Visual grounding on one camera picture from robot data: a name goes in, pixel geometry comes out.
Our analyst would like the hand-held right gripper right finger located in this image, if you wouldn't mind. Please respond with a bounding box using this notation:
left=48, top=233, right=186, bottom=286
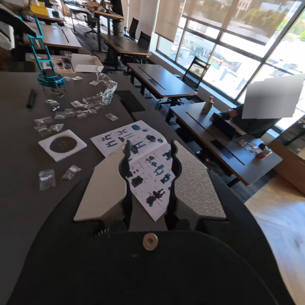
left=166, top=140, right=227, bottom=223

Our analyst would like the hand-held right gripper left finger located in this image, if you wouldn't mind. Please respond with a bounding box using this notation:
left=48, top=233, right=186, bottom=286
left=73, top=140, right=133, bottom=223

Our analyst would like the white illustrated instruction manual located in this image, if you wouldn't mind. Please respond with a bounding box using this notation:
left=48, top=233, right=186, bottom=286
left=90, top=120, right=177, bottom=222

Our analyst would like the wood-edged office desk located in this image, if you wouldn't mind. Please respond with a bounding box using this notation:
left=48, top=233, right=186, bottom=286
left=102, top=33, right=152, bottom=57
left=24, top=23, right=82, bottom=50
left=127, top=62, right=198, bottom=98
left=170, top=102, right=283, bottom=186

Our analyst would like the dark grey desk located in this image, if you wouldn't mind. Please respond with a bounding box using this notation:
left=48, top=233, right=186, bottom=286
left=0, top=71, right=198, bottom=305

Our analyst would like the small clear screw bag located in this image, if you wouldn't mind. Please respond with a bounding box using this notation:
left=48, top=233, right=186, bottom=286
left=61, top=165, right=82, bottom=181
left=39, top=169, right=56, bottom=191

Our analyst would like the white foam sheet round hole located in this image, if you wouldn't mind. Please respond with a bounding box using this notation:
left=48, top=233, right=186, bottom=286
left=38, top=129, right=87, bottom=162

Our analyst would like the black laptop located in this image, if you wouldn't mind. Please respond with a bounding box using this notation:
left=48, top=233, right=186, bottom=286
left=211, top=113, right=237, bottom=139

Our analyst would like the scatter of clear parts bags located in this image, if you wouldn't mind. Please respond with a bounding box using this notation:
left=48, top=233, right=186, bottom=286
left=33, top=76, right=119, bottom=137

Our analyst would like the pale bottle with red cap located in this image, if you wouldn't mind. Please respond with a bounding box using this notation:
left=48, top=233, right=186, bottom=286
left=202, top=96, right=214, bottom=114

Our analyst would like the crumpled clear plastic wrap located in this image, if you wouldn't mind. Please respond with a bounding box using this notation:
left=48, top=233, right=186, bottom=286
left=82, top=73, right=118, bottom=106

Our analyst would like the wooden cabinet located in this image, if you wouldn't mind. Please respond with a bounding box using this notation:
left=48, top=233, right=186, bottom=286
left=269, top=140, right=305, bottom=189

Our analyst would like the black mesh office chair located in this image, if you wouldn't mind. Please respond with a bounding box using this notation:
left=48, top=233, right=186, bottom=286
left=182, top=57, right=210, bottom=90

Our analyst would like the white open cardboard box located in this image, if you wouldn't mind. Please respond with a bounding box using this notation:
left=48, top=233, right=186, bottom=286
left=71, top=54, right=104, bottom=72

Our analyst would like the flat tray with black parts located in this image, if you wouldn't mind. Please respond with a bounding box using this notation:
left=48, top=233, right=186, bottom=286
left=25, top=54, right=75, bottom=74

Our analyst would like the beige roller blind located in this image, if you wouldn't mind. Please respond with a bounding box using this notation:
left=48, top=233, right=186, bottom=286
left=155, top=0, right=184, bottom=42

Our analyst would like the yellow box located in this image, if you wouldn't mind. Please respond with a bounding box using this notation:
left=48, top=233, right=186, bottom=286
left=30, top=1, right=49, bottom=16

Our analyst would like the black desk cable cover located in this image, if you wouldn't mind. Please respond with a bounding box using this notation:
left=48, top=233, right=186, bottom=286
left=115, top=90, right=146, bottom=112

